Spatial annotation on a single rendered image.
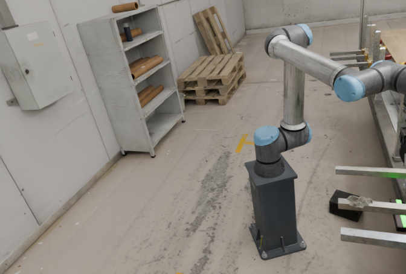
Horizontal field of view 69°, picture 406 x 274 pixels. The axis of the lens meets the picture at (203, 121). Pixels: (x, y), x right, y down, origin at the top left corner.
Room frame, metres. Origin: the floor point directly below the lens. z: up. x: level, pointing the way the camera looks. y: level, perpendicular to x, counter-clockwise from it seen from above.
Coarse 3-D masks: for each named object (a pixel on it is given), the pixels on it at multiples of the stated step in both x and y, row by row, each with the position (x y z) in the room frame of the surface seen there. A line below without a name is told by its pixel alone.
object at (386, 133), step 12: (360, 60) 2.85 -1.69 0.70; (372, 96) 2.02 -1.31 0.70; (372, 108) 1.89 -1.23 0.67; (384, 108) 1.80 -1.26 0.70; (384, 120) 1.65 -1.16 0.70; (384, 132) 1.52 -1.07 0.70; (384, 144) 1.41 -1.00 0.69; (384, 156) 1.38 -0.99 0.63; (396, 180) 1.10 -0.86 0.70; (396, 192) 1.07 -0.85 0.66
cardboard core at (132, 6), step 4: (120, 4) 3.55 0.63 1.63; (124, 4) 3.51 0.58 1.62; (128, 4) 3.48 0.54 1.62; (132, 4) 3.45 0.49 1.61; (136, 4) 3.51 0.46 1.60; (112, 8) 3.57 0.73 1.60; (116, 8) 3.55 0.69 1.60; (120, 8) 3.52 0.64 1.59; (124, 8) 3.50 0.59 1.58; (128, 8) 3.48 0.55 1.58; (132, 8) 3.46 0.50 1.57; (136, 8) 3.46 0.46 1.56; (116, 12) 3.57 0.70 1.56; (120, 12) 3.57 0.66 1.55
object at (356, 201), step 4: (352, 196) 0.87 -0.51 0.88; (352, 200) 0.86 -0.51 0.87; (356, 200) 0.85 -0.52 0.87; (360, 200) 0.85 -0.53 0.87; (364, 200) 0.84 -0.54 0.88; (368, 200) 0.84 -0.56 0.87; (372, 200) 0.84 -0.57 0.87; (352, 204) 0.84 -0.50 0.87; (356, 204) 0.83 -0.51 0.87; (360, 204) 0.83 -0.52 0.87; (364, 204) 0.83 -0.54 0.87; (368, 204) 0.83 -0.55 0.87
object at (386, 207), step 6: (342, 204) 0.86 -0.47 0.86; (348, 204) 0.86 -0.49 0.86; (372, 204) 0.83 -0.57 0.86; (378, 204) 0.83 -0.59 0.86; (384, 204) 0.82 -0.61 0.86; (390, 204) 0.81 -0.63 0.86; (396, 204) 0.81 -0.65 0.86; (402, 204) 0.80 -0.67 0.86; (354, 210) 0.85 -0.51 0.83; (360, 210) 0.84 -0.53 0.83; (366, 210) 0.83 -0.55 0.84; (372, 210) 0.82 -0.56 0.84; (378, 210) 0.81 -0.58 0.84; (384, 210) 0.80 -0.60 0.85; (390, 210) 0.80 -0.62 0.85; (396, 210) 0.79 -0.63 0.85; (402, 210) 0.78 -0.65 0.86
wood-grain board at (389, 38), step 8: (384, 32) 2.99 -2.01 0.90; (392, 32) 2.93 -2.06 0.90; (400, 32) 2.88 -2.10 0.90; (384, 40) 2.70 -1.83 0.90; (392, 40) 2.66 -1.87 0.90; (400, 40) 2.61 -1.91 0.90; (392, 48) 2.44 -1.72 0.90; (400, 48) 2.40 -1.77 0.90; (392, 56) 2.25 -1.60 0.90; (400, 56) 2.22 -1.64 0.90
